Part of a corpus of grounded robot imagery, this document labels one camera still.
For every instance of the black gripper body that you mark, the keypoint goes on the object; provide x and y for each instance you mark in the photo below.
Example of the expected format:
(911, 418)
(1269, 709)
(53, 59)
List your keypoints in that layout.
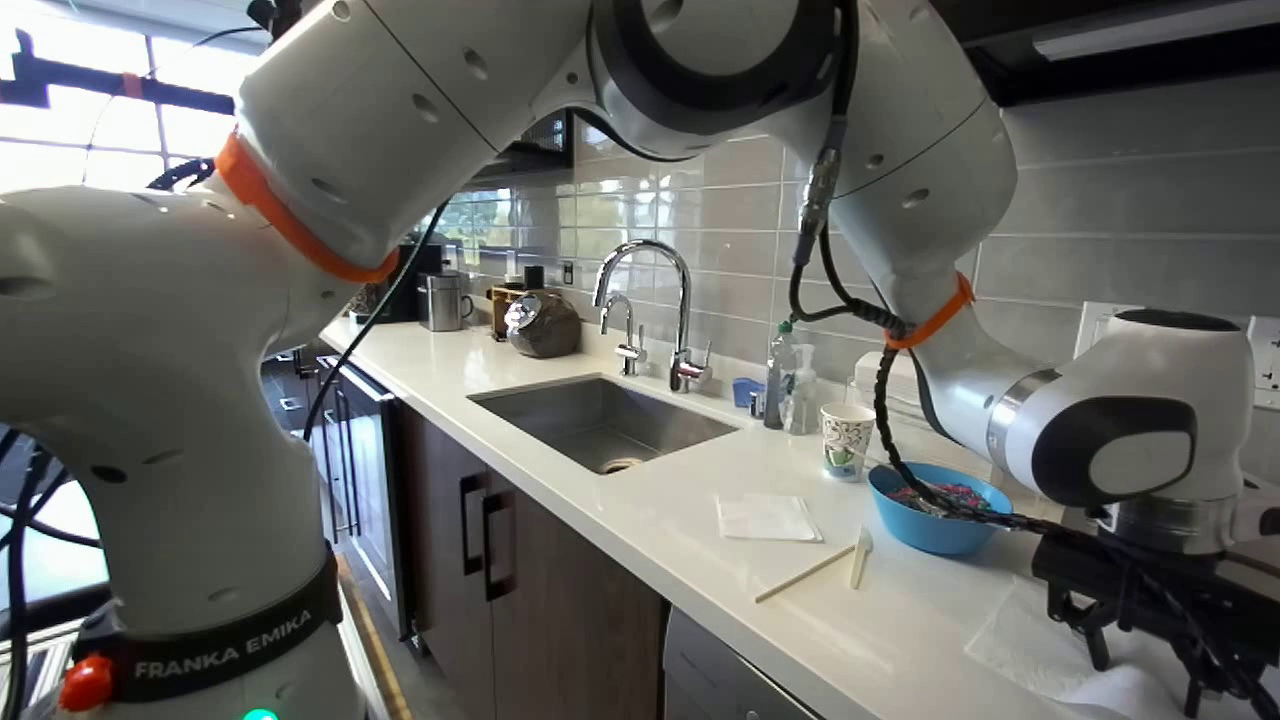
(1208, 620)

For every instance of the large white paper napkin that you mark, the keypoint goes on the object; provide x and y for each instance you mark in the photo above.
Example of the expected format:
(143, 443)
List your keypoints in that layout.
(1050, 662)

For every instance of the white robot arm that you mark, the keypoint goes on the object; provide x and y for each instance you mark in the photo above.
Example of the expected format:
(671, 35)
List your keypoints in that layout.
(134, 322)

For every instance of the small folded white napkin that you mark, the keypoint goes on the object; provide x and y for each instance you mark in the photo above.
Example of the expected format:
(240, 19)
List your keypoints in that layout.
(767, 518)

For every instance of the blue bowl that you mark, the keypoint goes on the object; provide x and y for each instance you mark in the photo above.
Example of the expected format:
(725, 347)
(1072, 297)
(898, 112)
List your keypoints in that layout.
(931, 528)

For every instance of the short wooden stick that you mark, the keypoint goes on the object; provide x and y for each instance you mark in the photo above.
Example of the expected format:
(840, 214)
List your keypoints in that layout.
(861, 561)

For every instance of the long wooden stick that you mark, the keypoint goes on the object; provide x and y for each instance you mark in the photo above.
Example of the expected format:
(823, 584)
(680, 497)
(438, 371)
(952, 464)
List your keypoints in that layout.
(778, 589)

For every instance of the clear soap bottle green cap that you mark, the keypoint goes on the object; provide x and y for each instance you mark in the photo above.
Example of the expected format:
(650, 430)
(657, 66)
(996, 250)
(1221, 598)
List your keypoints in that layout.
(784, 381)

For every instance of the blue sponge holder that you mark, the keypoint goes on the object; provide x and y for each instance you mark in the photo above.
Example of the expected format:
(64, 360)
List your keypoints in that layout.
(744, 395)

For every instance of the stainless steel sink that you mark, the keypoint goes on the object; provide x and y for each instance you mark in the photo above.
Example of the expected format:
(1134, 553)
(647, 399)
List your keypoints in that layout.
(598, 421)

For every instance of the small chrome side tap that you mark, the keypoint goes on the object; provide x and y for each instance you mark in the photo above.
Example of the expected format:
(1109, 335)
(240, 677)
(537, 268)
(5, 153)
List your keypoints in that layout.
(617, 314)

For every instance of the dark wood base cabinet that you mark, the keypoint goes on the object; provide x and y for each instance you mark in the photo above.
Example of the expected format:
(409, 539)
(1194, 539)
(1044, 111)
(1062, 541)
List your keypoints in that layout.
(515, 601)

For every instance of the steel canister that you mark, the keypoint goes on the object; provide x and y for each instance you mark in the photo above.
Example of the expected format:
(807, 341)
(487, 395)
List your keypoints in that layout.
(451, 300)

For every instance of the black coffee machine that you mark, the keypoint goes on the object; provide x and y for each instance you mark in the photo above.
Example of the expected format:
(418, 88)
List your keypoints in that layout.
(402, 295)

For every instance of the white wall outlet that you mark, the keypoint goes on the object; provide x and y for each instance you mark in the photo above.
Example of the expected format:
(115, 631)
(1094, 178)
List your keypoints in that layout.
(1265, 360)

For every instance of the black wall cabinet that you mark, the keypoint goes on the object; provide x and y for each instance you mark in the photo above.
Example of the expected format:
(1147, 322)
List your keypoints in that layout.
(542, 149)

